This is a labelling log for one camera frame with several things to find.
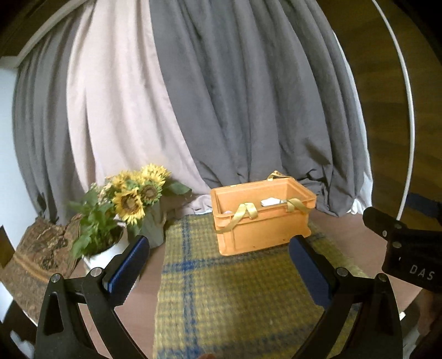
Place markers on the sunflower bouquet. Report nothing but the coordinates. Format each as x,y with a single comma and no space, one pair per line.
133,192

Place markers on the white ribbed pot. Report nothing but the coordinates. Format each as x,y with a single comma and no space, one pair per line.
104,258

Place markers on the patterned brown cushion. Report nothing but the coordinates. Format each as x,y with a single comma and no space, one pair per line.
44,250

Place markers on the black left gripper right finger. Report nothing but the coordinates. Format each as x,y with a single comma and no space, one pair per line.
376,332

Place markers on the white cloth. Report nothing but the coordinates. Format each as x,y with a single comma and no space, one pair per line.
272,201

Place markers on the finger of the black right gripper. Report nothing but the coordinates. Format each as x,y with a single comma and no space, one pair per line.
381,223

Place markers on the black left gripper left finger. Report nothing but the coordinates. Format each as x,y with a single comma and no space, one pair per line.
62,332

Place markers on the white sheer curtain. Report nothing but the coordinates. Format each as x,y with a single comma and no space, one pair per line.
119,113

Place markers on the yellow blue woven mat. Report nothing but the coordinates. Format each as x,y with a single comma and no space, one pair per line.
251,305

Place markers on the orange plastic crate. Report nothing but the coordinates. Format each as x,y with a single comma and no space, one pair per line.
242,225

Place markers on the grey curtain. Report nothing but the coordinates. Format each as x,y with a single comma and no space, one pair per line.
256,86

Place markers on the green leafy plant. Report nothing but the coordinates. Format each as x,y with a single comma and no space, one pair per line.
98,228

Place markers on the person's right hand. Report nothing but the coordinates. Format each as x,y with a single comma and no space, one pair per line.
429,305

